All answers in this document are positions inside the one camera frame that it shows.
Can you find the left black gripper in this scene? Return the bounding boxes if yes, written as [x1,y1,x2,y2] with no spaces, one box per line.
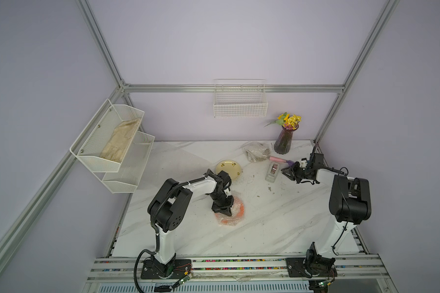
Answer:
[209,192,233,217]

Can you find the clear bubble wrap sheet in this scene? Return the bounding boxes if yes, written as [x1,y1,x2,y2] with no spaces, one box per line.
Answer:
[213,190,247,227]
[242,142,271,162]
[139,142,211,190]

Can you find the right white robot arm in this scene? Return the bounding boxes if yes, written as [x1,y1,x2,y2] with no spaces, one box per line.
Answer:
[281,151,372,278]

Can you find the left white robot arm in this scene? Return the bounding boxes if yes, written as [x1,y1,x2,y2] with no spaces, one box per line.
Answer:
[147,169,234,267]

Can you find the purple glass vase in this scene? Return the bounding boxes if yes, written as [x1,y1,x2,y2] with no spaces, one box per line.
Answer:
[273,126,299,155]

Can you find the yellow artificial flowers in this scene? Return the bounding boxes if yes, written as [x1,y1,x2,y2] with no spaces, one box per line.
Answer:
[266,112,302,131]

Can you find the lower white mesh shelf bin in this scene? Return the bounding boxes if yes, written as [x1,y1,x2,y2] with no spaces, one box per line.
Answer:
[102,131,155,194]

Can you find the white mesh shelf bin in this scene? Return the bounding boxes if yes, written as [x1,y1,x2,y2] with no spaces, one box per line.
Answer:
[70,100,144,173]
[102,131,155,194]

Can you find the beige cloth in bin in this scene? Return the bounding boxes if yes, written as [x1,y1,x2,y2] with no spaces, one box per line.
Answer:
[100,118,141,163]

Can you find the upper white mesh shelf bin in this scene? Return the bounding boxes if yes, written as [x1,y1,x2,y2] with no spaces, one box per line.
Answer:
[70,100,144,173]

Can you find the black corrugated cable conduit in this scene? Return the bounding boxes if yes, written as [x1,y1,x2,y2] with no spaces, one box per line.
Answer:
[133,175,210,293]

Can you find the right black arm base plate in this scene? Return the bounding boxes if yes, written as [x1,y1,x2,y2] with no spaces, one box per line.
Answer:
[286,257,337,278]

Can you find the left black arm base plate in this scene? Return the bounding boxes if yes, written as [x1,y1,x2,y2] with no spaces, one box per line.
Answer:
[139,258,192,280]

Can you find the white wire wall basket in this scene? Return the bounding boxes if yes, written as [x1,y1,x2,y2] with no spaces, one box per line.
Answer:
[213,79,268,118]

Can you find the aluminium front rail frame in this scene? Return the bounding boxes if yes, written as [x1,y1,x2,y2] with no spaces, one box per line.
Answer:
[86,254,390,283]

